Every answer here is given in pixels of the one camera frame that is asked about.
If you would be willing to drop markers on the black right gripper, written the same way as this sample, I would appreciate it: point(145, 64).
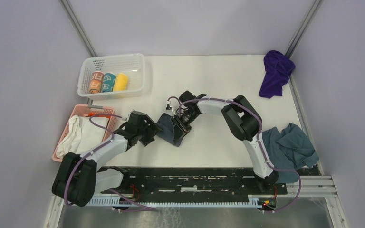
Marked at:
point(180, 128)

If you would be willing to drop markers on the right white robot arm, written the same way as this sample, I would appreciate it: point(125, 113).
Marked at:
point(244, 123)

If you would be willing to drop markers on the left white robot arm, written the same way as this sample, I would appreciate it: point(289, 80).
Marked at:
point(78, 178)

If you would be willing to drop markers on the white cloth in basket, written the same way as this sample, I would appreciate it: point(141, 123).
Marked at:
point(82, 135)

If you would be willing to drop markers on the corner metal rail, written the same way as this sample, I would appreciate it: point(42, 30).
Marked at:
point(304, 24)
point(66, 4)

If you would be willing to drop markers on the pink plastic basket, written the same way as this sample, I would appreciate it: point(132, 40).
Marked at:
point(82, 109)

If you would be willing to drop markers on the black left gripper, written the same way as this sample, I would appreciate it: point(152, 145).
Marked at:
point(152, 128)

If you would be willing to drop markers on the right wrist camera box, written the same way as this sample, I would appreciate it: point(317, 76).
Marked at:
point(169, 108)

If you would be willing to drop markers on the orange item in basket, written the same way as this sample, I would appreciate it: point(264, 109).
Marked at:
point(96, 115)

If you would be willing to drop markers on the teal blue towel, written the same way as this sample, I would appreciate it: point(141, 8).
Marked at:
point(289, 148)

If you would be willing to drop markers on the orange patterned rolled towel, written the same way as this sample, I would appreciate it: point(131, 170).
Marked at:
point(96, 81)

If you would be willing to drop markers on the purple towel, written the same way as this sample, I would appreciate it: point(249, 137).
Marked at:
point(278, 70)

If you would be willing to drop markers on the teal patterned rolled towel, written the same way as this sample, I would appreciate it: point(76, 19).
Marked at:
point(108, 82)

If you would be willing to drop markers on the yellow rolled towel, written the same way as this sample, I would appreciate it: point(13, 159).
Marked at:
point(121, 81)

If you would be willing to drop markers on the left corner metal rail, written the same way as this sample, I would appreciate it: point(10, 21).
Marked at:
point(66, 4)

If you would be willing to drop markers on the white plastic basket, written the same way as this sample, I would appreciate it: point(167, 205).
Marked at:
point(133, 65)

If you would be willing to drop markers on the dark grey towel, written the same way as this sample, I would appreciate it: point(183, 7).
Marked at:
point(166, 129)

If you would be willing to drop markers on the aluminium frame rails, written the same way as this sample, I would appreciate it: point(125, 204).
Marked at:
point(313, 203)

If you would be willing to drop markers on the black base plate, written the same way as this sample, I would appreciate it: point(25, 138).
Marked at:
point(193, 182)

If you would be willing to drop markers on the right corner metal rail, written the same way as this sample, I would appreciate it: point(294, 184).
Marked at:
point(304, 24)

